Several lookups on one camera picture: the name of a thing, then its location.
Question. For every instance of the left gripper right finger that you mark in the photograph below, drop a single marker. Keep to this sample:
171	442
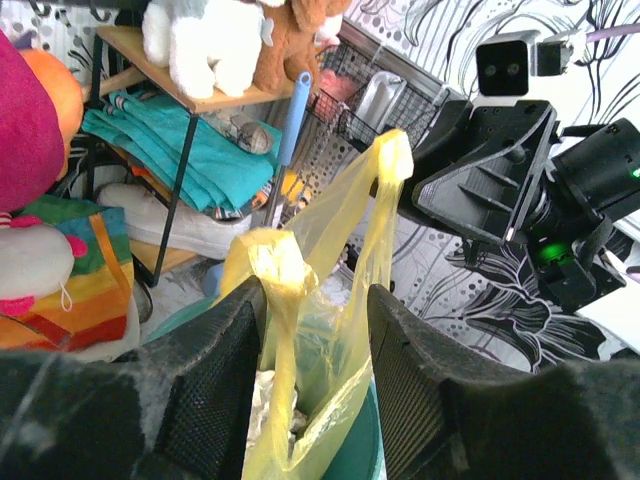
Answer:
447	412

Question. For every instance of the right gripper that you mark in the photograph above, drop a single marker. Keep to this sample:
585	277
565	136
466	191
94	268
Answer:
477	172

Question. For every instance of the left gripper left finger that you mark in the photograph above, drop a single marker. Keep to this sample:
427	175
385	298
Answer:
178	407

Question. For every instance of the teal trash bin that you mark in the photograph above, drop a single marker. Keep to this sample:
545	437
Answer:
361	455

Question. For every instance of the yellow trash bag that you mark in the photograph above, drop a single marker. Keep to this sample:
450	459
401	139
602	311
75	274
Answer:
318	350

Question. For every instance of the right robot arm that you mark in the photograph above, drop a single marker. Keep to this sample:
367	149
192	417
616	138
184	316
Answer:
582	192

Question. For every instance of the magenta fabric bag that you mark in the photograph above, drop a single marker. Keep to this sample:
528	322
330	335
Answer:
32	151

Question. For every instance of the silver foil pouch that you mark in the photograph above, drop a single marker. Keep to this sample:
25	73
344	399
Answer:
379	98

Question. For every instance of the rainbow striped cloth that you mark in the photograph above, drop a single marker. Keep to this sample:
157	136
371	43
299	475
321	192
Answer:
100	285

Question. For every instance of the blue floor sweeper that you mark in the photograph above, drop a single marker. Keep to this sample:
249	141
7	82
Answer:
295	114

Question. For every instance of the white pink plush doll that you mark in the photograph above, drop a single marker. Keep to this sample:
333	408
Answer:
37	260

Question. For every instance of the brown teddy bear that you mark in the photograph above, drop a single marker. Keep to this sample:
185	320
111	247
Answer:
293	50

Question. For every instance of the teal folded cloth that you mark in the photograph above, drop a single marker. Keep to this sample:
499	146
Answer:
152	127

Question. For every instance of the white plush dog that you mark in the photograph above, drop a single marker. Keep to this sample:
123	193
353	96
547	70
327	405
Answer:
205	45

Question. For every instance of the orange plush toy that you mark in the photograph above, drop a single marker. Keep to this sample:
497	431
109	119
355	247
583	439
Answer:
65	93

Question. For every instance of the black metal shelf rack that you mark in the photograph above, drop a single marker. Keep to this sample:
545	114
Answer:
128	43

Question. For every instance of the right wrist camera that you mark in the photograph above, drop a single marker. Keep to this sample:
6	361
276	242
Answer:
521	64

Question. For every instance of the black wire basket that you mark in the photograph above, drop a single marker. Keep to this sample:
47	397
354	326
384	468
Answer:
345	73

